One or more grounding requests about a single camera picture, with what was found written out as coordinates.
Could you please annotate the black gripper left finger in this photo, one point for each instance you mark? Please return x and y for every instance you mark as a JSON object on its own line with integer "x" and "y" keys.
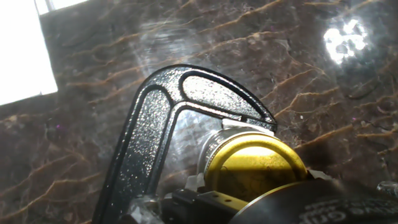
{"x": 199, "y": 207}

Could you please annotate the black C-clamp with steel screw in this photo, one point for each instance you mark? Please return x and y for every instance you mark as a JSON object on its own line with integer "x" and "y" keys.
{"x": 146, "y": 140}

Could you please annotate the yellow metal jar lid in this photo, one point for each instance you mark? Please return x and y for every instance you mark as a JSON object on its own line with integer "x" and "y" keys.
{"x": 255, "y": 168}

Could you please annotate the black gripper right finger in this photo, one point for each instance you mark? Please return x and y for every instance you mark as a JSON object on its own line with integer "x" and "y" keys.
{"x": 388, "y": 188}

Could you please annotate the dark marble pattern mat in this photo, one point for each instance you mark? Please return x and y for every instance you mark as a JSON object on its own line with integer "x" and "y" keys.
{"x": 311, "y": 93}

